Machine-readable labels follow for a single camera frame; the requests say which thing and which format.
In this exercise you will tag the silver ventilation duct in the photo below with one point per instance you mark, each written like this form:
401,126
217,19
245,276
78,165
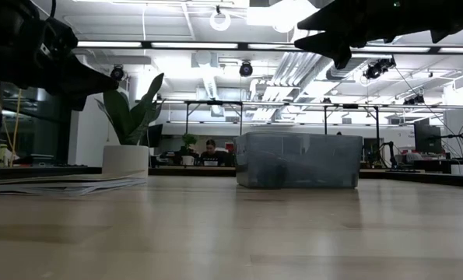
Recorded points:
340,72

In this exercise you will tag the teal Arcadia card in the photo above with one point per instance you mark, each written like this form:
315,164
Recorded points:
60,186

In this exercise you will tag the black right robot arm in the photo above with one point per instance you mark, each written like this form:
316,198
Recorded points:
460,15

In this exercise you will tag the black ceiling spotlight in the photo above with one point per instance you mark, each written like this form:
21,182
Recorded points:
375,70
117,73
246,69
414,100

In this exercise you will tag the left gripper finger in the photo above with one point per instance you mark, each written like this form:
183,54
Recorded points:
79,81

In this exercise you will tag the black background robot arm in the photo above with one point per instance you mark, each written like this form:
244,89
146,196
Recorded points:
390,153

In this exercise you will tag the small green potted plant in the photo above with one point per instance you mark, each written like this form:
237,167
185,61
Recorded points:
188,149

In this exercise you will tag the snake plant in white pot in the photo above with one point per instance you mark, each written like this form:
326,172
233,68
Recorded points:
125,159

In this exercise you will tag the white bottle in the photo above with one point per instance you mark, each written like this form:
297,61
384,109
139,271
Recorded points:
1,155

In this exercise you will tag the long linear ceiling light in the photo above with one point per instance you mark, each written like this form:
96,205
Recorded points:
194,45

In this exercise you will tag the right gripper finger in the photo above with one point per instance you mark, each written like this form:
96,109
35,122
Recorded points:
332,44
336,17

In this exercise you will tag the translucent grey plastic bin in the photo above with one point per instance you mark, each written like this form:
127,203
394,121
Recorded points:
316,163

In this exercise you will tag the person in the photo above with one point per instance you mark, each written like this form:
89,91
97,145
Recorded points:
211,155

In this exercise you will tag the black computer monitor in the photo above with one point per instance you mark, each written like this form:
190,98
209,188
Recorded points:
427,138
156,135

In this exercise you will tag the black metal rig frame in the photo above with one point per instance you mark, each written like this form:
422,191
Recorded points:
213,103
351,106

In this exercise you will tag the black aluminium table frame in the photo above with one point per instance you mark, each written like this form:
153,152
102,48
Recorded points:
429,179

